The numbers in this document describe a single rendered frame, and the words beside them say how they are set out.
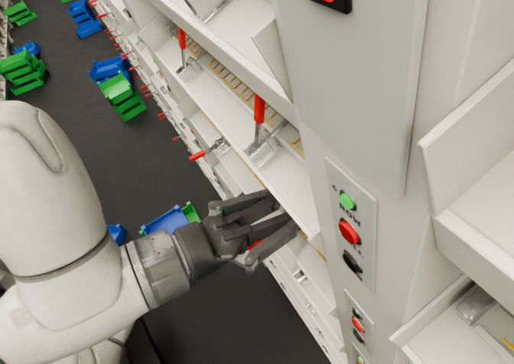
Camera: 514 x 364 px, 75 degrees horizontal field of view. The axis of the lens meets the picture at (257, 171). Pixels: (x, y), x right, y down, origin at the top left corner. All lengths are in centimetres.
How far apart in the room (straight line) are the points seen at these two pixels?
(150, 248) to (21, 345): 15
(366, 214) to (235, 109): 36
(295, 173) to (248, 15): 19
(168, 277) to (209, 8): 30
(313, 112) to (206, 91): 43
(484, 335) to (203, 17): 33
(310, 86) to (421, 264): 10
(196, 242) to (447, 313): 28
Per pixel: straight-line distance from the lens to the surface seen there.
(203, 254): 44
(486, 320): 32
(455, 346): 32
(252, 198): 52
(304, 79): 16
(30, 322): 45
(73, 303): 42
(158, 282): 44
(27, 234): 38
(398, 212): 16
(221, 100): 55
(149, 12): 79
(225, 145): 74
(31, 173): 37
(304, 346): 145
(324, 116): 16
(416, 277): 20
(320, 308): 74
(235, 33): 28
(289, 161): 41
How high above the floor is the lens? 140
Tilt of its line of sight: 47 degrees down
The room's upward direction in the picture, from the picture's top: 21 degrees counter-clockwise
